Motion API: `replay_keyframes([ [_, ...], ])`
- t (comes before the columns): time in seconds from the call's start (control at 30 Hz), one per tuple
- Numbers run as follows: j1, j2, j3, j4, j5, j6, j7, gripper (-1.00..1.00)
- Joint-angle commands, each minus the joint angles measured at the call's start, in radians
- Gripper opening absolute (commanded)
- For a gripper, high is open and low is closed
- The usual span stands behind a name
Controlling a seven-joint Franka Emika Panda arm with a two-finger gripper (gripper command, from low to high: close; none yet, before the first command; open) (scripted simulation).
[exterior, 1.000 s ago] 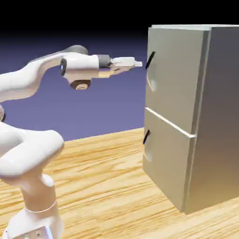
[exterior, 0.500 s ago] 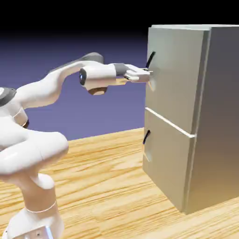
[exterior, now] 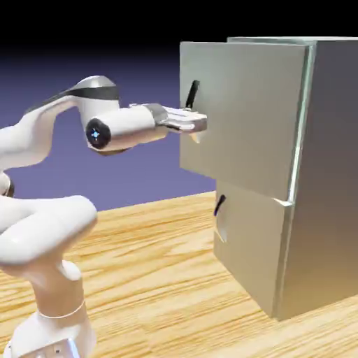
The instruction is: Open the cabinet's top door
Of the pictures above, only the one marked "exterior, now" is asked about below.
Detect small grey cabinet door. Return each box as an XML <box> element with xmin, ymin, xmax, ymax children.
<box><xmin>213</xmin><ymin>180</ymin><xmax>293</xmax><ymax>318</ymax></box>

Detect grey metal cabinet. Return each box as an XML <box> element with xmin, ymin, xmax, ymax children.
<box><xmin>213</xmin><ymin>36</ymin><xmax>358</xmax><ymax>322</ymax></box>

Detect large grey cabinet door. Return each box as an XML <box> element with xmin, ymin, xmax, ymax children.
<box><xmin>179</xmin><ymin>41</ymin><xmax>310</xmax><ymax>202</ymax></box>

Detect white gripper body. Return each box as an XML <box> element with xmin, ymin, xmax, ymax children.
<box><xmin>161</xmin><ymin>105</ymin><xmax>208</xmax><ymax>134</ymax></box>

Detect black handle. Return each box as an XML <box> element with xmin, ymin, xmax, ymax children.
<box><xmin>213</xmin><ymin>194</ymin><xmax>227</xmax><ymax>217</ymax></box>
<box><xmin>184</xmin><ymin>80</ymin><xmax>201</xmax><ymax>110</ymax></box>

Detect black handle on small door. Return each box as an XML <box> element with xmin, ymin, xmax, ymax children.
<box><xmin>213</xmin><ymin>194</ymin><xmax>227</xmax><ymax>217</ymax></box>

